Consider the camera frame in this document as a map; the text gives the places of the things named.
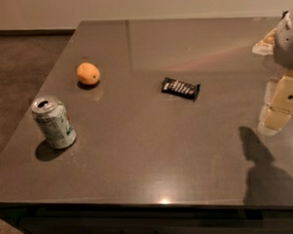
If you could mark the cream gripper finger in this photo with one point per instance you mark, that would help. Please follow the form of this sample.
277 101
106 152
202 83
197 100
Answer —
278 105
265 46

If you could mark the black rxbar chocolate bar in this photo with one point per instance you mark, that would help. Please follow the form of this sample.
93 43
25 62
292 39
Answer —
180 89

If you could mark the green 7up can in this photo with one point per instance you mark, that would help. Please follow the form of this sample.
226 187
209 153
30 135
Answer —
51 117

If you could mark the orange fruit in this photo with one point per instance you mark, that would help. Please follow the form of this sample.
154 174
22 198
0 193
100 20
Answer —
88 74

